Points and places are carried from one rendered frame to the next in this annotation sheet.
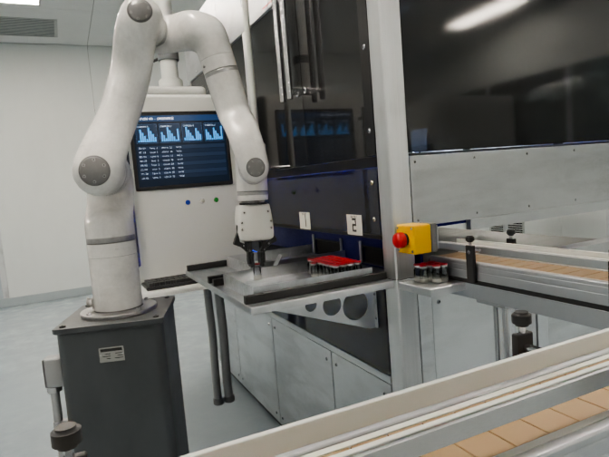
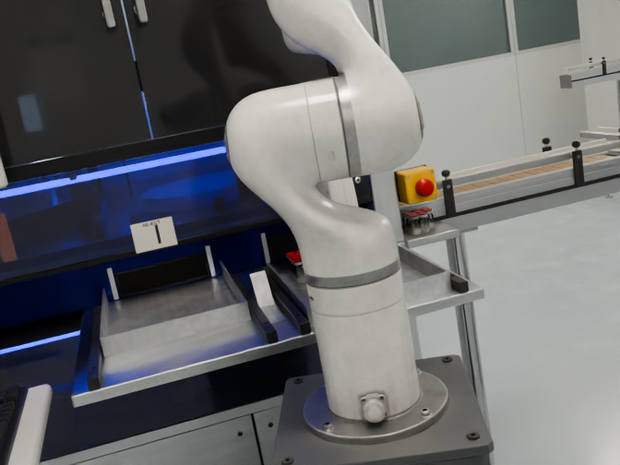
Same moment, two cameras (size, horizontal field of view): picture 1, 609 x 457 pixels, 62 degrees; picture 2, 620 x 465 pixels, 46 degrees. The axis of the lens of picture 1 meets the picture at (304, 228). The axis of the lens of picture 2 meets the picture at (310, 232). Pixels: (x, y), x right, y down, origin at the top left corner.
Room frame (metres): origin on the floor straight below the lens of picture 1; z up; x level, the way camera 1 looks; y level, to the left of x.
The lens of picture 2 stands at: (1.17, 1.37, 1.31)
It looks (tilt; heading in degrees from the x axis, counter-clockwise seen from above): 13 degrees down; 282
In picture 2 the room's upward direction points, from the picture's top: 10 degrees counter-clockwise
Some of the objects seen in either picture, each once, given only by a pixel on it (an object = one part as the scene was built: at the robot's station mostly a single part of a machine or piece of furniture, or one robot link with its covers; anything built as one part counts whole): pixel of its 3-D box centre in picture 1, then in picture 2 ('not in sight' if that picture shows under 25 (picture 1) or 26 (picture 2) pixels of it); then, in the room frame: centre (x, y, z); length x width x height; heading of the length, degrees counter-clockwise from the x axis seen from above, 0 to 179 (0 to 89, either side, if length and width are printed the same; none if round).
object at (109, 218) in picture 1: (108, 195); (310, 183); (1.35, 0.51, 1.16); 0.19 x 0.12 x 0.24; 10
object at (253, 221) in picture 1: (254, 219); (338, 200); (1.38, 0.13, 1.07); 0.10 x 0.08 x 0.11; 115
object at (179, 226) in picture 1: (180, 182); not in sight; (2.19, 0.51, 1.19); 0.50 x 0.19 x 0.78; 115
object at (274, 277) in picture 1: (295, 277); (351, 275); (1.40, 0.04, 0.90); 0.34 x 0.26 x 0.04; 115
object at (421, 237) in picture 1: (416, 238); (415, 184); (1.27, -0.28, 0.99); 0.08 x 0.07 x 0.07; 115
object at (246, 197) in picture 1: (253, 197); not in sight; (1.39, 0.13, 1.13); 0.09 x 0.08 x 0.03; 115
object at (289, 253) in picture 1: (284, 257); (170, 303); (1.76, 0.08, 0.90); 0.34 x 0.26 x 0.04; 115
